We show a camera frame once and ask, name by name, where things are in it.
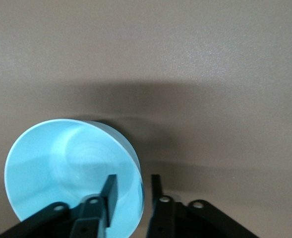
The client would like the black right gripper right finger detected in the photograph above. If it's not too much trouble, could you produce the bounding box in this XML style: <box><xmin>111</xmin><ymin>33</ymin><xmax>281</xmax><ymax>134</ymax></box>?
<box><xmin>145</xmin><ymin>174</ymin><xmax>258</xmax><ymax>238</ymax></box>

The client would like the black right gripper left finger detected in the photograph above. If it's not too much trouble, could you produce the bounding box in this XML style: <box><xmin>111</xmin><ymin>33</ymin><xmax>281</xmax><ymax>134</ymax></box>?
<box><xmin>0</xmin><ymin>174</ymin><xmax>118</xmax><ymax>238</ymax></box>

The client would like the light blue bowl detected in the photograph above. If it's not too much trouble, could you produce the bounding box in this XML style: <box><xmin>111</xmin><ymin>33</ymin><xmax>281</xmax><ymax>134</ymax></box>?
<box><xmin>3</xmin><ymin>118</ymin><xmax>145</xmax><ymax>238</ymax></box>

